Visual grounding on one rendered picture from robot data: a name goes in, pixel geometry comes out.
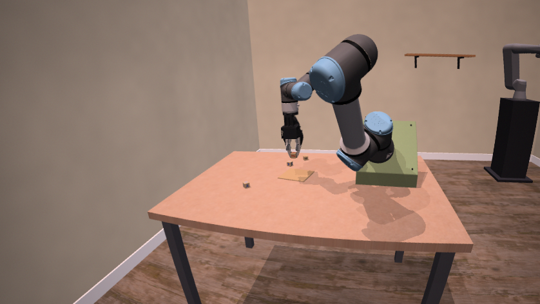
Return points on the tan flat mat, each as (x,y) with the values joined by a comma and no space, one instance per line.
(296,175)

